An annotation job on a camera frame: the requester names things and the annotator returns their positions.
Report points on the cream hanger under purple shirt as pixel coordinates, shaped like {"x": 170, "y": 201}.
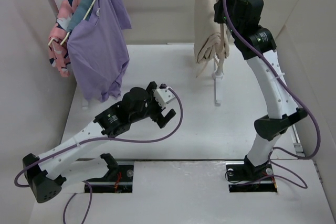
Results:
{"x": 89, "y": 10}

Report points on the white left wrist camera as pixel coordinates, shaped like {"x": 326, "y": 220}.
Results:
{"x": 163, "y": 96}

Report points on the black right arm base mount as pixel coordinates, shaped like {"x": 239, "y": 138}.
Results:
{"x": 239, "y": 181}

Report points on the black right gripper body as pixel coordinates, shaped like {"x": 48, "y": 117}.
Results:
{"x": 230, "y": 1}

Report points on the beige trousers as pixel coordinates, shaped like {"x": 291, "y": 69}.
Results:
{"x": 210, "y": 38}

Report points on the purple t-shirt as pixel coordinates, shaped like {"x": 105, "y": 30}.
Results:
{"x": 98, "y": 53}

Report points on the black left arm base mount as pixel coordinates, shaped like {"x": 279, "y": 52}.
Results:
{"x": 120, "y": 183}

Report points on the pink floral garment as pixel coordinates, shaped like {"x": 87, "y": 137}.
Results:
{"x": 58, "y": 55}

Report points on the teal garment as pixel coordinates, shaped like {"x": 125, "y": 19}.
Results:
{"x": 79, "y": 14}

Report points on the cream hanger under pink garment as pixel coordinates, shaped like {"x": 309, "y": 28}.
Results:
{"x": 53, "y": 41}

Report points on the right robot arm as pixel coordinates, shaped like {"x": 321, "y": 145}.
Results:
{"x": 258, "y": 48}

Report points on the beige hanger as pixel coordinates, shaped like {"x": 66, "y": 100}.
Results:
{"x": 210, "y": 38}

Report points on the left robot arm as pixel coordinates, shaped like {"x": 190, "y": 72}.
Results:
{"x": 48, "y": 173}

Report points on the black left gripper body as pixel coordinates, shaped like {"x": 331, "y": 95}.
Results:
{"x": 153, "y": 109}

